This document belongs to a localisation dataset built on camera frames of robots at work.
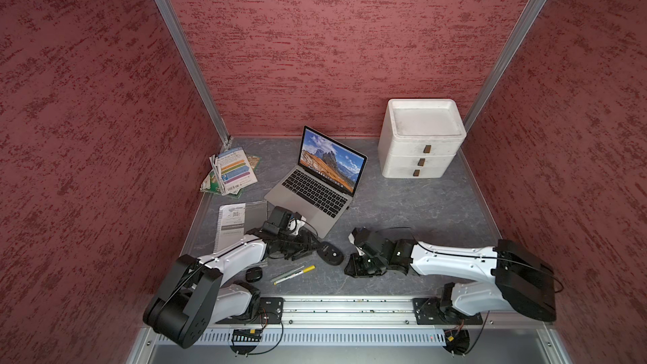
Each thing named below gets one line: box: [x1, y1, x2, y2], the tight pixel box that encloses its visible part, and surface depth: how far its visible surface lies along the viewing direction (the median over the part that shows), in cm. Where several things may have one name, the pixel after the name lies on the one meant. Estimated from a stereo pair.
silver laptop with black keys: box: [264, 125, 369, 239], surface depth 100 cm
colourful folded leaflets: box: [199, 146, 260, 199], surface depth 108 cm
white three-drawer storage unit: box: [377, 99, 467, 178], surface depth 97 cm
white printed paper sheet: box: [213, 203, 246, 254], surface depth 94 cm
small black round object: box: [245, 266, 263, 283], surface depth 81 cm
